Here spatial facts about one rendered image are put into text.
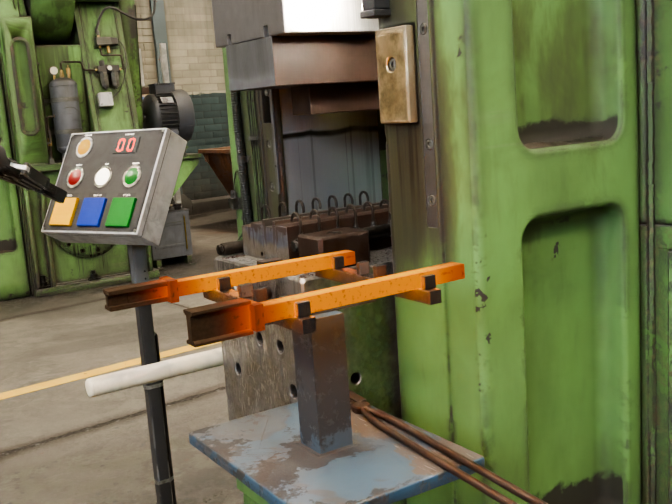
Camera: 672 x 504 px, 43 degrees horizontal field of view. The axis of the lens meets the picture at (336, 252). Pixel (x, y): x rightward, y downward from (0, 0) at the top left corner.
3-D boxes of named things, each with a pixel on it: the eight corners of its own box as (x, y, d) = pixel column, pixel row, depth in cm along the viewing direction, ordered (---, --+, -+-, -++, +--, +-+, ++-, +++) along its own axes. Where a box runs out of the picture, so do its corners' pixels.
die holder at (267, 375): (319, 506, 163) (301, 279, 156) (230, 447, 195) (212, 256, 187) (526, 429, 193) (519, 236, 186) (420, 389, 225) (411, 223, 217)
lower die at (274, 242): (289, 264, 171) (286, 223, 169) (243, 254, 187) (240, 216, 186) (448, 235, 193) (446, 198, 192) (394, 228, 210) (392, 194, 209)
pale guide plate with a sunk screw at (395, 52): (409, 122, 151) (404, 24, 148) (379, 123, 159) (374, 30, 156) (418, 122, 152) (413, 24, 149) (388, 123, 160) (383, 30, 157)
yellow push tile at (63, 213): (68, 225, 211) (77, 197, 212) (48, 224, 215) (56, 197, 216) (73, 227, 212) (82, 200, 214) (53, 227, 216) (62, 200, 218)
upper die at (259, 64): (275, 86, 165) (271, 36, 163) (229, 91, 181) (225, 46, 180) (440, 77, 187) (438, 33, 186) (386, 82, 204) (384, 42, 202)
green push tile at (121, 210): (126, 226, 200) (135, 196, 202) (104, 226, 204) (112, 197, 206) (131, 228, 202) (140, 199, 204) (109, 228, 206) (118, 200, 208)
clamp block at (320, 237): (321, 272, 161) (319, 238, 160) (298, 267, 168) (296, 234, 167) (373, 262, 167) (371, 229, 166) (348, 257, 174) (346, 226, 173)
